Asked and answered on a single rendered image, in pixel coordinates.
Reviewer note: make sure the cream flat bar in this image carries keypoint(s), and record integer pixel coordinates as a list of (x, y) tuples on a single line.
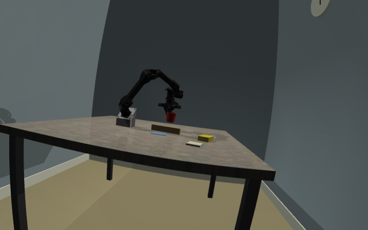
[(194, 144)]

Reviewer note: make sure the yellow rectangular block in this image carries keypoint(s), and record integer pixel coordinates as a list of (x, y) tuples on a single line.
[(205, 138)]

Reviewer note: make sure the wooden plank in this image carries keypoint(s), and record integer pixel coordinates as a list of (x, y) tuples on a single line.
[(166, 129)]

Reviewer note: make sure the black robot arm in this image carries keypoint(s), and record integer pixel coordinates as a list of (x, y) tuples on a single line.
[(145, 77)]

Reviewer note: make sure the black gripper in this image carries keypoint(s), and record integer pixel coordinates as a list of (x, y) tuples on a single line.
[(169, 106)]

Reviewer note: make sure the red cup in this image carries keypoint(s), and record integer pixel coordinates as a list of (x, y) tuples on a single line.
[(170, 117)]

